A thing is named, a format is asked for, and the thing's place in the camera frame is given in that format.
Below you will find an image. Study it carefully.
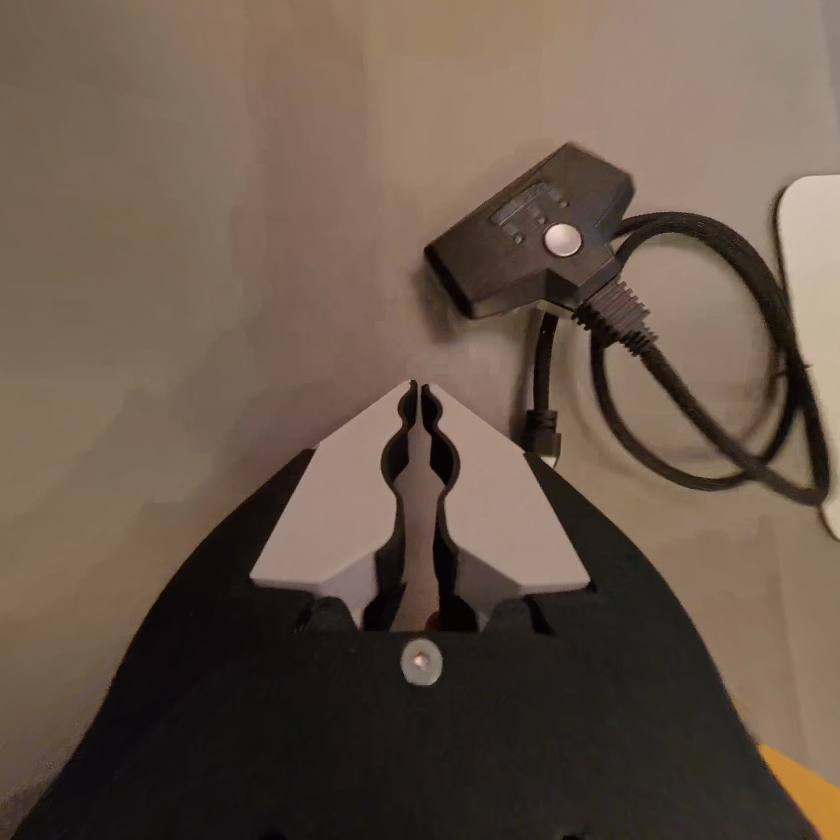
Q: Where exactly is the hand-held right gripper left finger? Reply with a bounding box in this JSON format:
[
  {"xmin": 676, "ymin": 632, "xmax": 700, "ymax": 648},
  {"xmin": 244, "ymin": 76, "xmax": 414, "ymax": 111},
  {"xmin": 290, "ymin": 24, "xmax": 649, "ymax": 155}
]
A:
[{"xmin": 249, "ymin": 379, "xmax": 421, "ymax": 631}]

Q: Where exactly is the yellow plastic bin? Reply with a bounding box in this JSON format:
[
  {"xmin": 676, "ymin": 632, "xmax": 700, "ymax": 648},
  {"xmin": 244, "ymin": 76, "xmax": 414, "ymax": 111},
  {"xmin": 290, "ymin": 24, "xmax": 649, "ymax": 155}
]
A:
[{"xmin": 755, "ymin": 742, "xmax": 840, "ymax": 840}]

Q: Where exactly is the black HDMI switch box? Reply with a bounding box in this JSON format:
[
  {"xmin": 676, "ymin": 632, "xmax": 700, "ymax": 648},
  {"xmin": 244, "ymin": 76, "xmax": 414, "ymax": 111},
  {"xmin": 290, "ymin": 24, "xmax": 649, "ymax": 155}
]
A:
[{"xmin": 423, "ymin": 141, "xmax": 637, "ymax": 322}]

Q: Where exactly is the wooden book stand white base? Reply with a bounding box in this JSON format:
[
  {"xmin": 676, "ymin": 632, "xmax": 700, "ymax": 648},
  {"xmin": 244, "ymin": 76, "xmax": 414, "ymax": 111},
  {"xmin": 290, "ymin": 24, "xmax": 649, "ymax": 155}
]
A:
[{"xmin": 776, "ymin": 174, "xmax": 840, "ymax": 542}]

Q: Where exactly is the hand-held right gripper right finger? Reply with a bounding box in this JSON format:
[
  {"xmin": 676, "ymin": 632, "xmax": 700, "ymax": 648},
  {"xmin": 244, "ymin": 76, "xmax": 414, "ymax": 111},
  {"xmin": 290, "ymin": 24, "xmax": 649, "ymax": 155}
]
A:
[{"xmin": 420, "ymin": 384, "xmax": 592, "ymax": 632}]

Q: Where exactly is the black switch pigtail cable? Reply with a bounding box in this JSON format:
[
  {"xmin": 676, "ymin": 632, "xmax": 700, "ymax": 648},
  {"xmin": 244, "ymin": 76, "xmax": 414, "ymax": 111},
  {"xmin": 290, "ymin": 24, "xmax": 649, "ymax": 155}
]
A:
[{"xmin": 523, "ymin": 211, "xmax": 833, "ymax": 508}]

